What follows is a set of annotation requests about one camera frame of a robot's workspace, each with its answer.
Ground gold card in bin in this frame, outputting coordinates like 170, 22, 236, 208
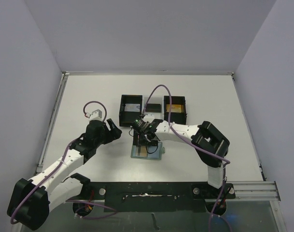
166, 104, 184, 113

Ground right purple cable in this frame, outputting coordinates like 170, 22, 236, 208
142, 85, 231, 167

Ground silver blue card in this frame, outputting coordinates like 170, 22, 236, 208
124, 103, 140, 113

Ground black left bin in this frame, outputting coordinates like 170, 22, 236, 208
119, 95, 142, 127

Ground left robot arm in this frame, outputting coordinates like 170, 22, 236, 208
7, 119, 122, 231

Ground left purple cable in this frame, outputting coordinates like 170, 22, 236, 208
10, 101, 107, 225

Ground aluminium front rail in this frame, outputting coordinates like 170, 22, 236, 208
20, 180, 281, 203

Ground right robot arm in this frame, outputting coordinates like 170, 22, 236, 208
132, 118, 230, 189

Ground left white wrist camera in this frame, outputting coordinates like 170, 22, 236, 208
85, 109, 103, 121

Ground purple cable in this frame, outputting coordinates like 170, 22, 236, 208
142, 85, 231, 167
10, 101, 107, 225

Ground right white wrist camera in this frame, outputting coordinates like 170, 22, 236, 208
142, 114, 155, 123

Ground white middle bin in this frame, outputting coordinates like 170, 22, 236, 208
141, 95, 164, 120

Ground black right bin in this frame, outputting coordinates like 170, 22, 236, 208
164, 96, 187, 125

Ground green leather card holder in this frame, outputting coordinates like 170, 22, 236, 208
131, 142, 165, 160

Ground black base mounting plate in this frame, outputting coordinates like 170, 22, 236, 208
72, 182, 236, 212

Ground gold card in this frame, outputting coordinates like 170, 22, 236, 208
137, 146, 148, 158
166, 104, 184, 113

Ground black card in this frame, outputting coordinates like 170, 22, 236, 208
145, 103, 162, 113

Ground black bin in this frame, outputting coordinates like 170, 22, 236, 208
164, 96, 187, 125
119, 95, 142, 127

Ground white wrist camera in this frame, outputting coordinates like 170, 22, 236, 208
85, 109, 103, 121
142, 114, 155, 123

